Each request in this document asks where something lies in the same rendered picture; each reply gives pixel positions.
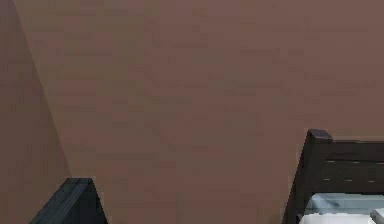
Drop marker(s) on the dark wooden bed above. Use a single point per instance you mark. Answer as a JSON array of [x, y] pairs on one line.
[[313, 173]]

